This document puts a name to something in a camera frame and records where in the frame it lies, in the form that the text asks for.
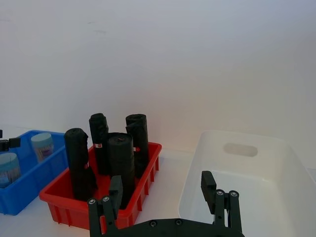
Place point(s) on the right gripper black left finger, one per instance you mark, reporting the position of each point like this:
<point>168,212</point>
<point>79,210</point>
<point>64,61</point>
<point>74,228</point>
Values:
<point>116,190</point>

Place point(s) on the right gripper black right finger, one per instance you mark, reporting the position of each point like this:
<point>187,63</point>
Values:
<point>208,184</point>

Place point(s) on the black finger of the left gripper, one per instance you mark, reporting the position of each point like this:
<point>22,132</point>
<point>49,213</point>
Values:
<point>10,144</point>

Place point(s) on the pale blue round jar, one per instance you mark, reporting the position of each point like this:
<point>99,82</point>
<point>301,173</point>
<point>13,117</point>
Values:
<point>8,170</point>
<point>43,146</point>

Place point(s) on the black garbage bag roll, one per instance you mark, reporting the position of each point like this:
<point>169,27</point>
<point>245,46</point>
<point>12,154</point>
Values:
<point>122,160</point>
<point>79,163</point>
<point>100,138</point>
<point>139,138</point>

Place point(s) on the blue plastic bin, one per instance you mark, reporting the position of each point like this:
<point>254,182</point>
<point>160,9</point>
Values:
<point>27,192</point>

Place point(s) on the red plastic bin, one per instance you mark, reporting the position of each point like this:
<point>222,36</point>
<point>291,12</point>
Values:
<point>69,213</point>

